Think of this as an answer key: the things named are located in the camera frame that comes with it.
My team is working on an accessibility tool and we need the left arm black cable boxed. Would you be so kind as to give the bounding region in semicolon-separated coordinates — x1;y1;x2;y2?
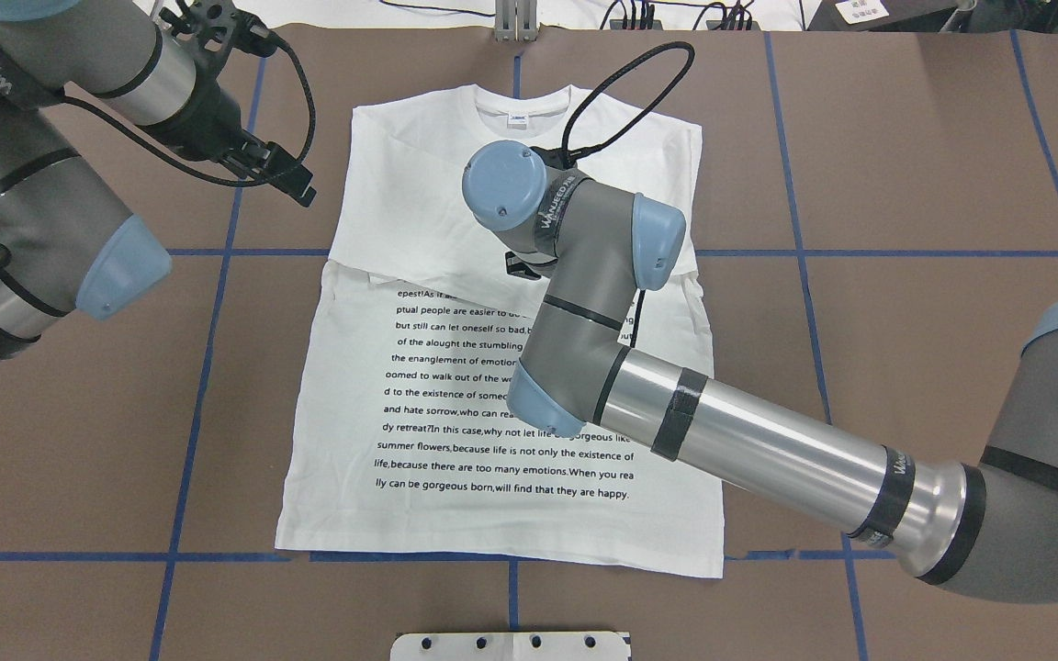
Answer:
0;27;320;190

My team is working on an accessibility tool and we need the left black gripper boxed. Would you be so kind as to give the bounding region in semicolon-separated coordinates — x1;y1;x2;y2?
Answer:
158;81;318;208

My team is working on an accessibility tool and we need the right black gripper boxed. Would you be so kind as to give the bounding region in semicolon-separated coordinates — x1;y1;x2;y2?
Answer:
504;251;557;281

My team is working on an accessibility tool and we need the aluminium frame post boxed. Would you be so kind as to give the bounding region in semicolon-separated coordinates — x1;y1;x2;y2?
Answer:
494;0;540;42

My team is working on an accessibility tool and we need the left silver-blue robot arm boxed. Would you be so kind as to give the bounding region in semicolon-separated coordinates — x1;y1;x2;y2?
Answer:
0;1;315;363

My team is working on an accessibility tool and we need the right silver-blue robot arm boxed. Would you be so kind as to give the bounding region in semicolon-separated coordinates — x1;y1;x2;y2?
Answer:
462;140;1058;603

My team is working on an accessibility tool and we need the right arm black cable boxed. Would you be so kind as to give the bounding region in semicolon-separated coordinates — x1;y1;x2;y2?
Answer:
529;40;697;353

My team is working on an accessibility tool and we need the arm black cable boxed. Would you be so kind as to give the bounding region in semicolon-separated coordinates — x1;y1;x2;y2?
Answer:
529;40;697;353
0;27;320;190

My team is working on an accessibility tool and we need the small electronics board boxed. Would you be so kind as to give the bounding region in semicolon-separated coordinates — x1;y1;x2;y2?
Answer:
599;0;662;32
692;1;760;32

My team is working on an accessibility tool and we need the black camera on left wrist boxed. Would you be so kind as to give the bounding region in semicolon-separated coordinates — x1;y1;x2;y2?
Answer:
152;1;278;58

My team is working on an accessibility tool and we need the white long-sleeve printed shirt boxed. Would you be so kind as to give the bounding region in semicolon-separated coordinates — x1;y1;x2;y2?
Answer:
276;86;724;579

